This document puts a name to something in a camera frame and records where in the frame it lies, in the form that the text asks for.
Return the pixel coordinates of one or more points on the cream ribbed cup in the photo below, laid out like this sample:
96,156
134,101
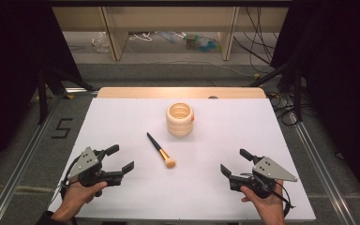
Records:
180,123

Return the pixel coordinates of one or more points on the person's right hand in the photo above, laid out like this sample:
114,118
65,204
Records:
267,206

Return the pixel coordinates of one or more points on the black metal stand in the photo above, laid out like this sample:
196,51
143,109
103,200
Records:
296,93
43,97

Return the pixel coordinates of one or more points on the white board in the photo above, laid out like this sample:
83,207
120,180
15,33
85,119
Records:
184,187

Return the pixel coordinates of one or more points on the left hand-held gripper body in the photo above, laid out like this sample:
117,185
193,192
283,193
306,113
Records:
89,173

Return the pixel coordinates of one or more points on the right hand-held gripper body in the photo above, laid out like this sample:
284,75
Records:
264,176

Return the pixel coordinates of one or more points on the light wooden table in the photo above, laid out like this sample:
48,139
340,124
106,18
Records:
156,92

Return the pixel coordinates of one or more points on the clear plastic bag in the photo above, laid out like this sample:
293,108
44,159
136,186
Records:
101,42

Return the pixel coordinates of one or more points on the black curtain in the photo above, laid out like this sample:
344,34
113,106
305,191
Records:
9,68
343,78

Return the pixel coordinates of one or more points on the beige wooden desk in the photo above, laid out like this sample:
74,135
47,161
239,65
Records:
118,34

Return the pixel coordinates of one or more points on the aluminium floor rail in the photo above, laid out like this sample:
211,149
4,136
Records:
15,175
320,168

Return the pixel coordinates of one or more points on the person's left hand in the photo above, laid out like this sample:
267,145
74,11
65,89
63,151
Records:
75,198

